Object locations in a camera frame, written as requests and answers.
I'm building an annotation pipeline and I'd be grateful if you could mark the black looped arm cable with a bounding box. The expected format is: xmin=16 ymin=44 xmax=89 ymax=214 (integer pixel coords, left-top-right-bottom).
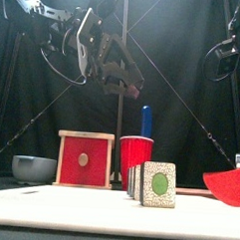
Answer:
xmin=38 ymin=46 xmax=90 ymax=88
xmin=201 ymin=41 xmax=231 ymax=83

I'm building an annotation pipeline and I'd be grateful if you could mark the blue handled toy knife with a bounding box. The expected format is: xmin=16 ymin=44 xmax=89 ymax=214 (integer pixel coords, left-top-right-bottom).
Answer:
xmin=140 ymin=106 xmax=153 ymax=138

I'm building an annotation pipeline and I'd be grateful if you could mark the grey bowl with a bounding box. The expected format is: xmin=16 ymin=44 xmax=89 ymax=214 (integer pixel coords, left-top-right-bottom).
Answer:
xmin=10 ymin=154 xmax=58 ymax=186

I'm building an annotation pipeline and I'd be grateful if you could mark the red wooden box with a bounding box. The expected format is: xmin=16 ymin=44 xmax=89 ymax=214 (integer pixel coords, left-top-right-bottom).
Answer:
xmin=53 ymin=128 xmax=117 ymax=190

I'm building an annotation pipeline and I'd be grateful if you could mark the flat brown wooden strip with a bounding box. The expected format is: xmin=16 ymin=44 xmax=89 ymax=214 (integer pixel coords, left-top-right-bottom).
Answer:
xmin=175 ymin=187 xmax=218 ymax=199

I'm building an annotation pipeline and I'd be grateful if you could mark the white cutting board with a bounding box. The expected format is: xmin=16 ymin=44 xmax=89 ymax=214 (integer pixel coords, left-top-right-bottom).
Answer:
xmin=0 ymin=181 xmax=240 ymax=240

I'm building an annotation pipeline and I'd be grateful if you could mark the thin diagonal brace wire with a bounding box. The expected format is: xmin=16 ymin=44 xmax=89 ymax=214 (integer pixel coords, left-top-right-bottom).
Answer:
xmin=0 ymin=0 xmax=167 ymax=171
xmin=105 ymin=12 xmax=240 ymax=170

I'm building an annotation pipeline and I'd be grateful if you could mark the red plate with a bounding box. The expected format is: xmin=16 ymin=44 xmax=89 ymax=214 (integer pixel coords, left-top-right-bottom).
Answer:
xmin=200 ymin=165 xmax=240 ymax=208

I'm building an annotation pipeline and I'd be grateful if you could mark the toy sushi piece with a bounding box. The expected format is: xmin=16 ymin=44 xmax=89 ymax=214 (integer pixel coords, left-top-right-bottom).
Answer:
xmin=132 ymin=163 xmax=142 ymax=202
xmin=128 ymin=165 xmax=136 ymax=198
xmin=138 ymin=160 xmax=178 ymax=210
xmin=126 ymin=167 xmax=133 ymax=195

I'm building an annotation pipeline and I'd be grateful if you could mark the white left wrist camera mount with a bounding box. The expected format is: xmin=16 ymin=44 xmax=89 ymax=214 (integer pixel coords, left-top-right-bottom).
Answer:
xmin=74 ymin=6 xmax=104 ymax=79

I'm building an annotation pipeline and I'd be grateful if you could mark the red plastic cup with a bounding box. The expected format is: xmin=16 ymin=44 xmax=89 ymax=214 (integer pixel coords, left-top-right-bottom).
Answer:
xmin=117 ymin=135 xmax=155 ymax=193

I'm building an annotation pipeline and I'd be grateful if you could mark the metal frame pole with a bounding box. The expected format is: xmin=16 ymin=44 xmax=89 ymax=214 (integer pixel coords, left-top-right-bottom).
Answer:
xmin=113 ymin=0 xmax=130 ymax=184

